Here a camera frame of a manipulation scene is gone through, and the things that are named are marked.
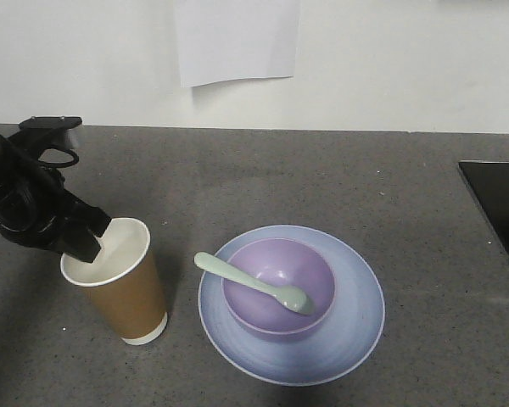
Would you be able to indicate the black gas stove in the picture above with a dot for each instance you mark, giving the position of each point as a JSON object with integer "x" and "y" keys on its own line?
{"x": 489, "y": 183}

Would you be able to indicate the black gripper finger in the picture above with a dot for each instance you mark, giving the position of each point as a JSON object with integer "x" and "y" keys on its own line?
{"x": 93, "y": 218}
{"x": 81, "y": 245}

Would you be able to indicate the light blue plate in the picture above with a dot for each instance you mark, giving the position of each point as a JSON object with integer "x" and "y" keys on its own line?
{"x": 344, "y": 339}

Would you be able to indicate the mint green plastic spoon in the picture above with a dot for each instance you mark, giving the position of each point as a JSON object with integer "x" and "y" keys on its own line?
{"x": 291, "y": 297}

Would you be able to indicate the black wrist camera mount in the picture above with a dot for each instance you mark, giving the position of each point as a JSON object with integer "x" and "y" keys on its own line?
{"x": 51, "y": 127}

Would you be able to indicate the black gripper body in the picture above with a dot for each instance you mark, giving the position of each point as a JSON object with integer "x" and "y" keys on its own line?
{"x": 38, "y": 212}

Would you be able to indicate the white paper on wall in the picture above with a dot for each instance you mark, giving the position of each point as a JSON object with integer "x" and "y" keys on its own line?
{"x": 235, "y": 40}

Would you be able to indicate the brown paper cup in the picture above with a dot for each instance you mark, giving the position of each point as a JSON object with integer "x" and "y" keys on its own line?
{"x": 123, "y": 283}

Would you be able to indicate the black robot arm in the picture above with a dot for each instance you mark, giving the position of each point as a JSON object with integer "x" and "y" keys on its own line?
{"x": 14, "y": 159}

